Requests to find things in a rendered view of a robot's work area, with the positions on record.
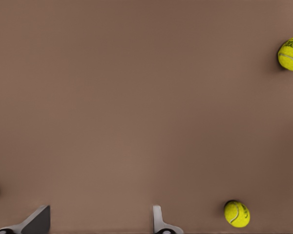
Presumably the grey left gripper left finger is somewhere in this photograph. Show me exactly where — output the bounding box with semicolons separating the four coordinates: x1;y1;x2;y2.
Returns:
0;205;51;234

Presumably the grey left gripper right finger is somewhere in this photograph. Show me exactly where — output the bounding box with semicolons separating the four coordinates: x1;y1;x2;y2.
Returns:
152;205;184;234

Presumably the yellow tennis ball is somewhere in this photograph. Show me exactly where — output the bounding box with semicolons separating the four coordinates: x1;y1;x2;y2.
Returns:
277;34;293;72
224;200;251;228

